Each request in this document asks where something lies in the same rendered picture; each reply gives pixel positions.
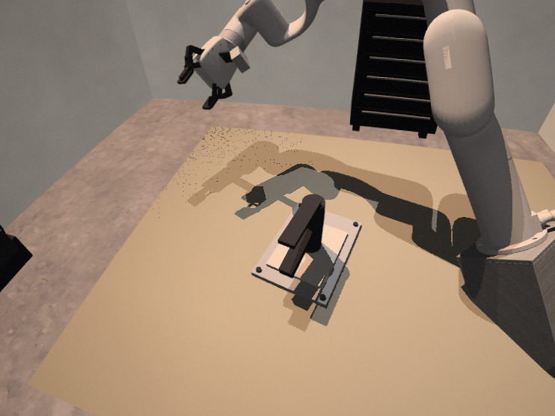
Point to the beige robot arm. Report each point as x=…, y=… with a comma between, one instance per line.
x=461, y=91

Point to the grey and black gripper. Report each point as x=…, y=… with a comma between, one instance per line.
x=210, y=62

